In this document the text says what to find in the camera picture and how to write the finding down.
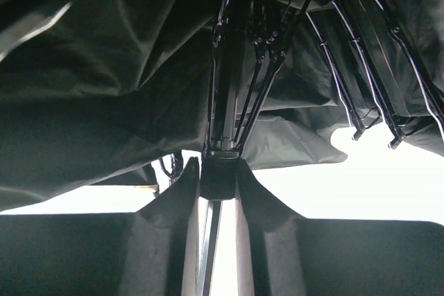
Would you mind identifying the beige folding umbrella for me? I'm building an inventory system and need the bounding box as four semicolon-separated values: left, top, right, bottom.
0;0;444;296

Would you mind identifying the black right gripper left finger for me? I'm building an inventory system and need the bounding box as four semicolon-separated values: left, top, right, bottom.
117;157;199;295

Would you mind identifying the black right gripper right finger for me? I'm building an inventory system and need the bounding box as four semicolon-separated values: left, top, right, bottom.
234;159;308;295

